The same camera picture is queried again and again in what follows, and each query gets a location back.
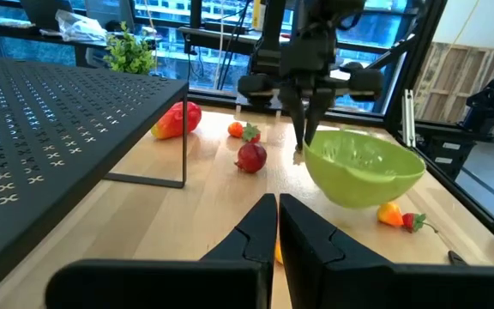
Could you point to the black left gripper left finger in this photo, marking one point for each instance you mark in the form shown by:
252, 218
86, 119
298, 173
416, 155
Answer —
247, 249

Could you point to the black perforated metal shelf rack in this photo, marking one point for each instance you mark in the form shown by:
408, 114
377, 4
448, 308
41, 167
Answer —
37, 107

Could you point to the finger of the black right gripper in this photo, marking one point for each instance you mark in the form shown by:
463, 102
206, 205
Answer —
317, 111
296, 116

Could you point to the small orange toy fruit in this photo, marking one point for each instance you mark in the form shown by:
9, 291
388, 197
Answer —
235, 129

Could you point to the black background machine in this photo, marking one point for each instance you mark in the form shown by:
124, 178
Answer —
493, 98

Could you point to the yellow orange toy pear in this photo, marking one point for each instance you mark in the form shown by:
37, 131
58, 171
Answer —
389, 214
278, 253

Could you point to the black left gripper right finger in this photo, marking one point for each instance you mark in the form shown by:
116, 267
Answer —
311, 257

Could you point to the clear plastic bag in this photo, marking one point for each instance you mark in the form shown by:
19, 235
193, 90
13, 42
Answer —
80, 26

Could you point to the silver aluminium bracket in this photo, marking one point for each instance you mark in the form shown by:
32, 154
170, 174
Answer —
409, 118

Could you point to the dark red toy pomegranate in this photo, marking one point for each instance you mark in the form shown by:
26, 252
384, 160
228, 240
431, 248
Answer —
252, 158

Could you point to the green plastic colander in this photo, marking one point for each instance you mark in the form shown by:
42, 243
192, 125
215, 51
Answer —
350, 189

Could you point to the black background desk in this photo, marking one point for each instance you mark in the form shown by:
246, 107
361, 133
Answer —
37, 36

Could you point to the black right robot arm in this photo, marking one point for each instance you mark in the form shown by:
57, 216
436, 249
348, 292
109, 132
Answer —
315, 13

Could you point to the red orange toy pepper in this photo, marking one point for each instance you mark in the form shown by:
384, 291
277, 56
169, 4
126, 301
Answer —
174, 122

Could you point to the long-stemmed red toy strawberry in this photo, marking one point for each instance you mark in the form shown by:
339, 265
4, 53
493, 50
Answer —
409, 221

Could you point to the wooden slat panel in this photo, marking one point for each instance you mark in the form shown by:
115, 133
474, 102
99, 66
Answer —
461, 77

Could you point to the green plant in white pot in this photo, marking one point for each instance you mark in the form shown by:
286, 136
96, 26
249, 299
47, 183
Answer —
129, 56

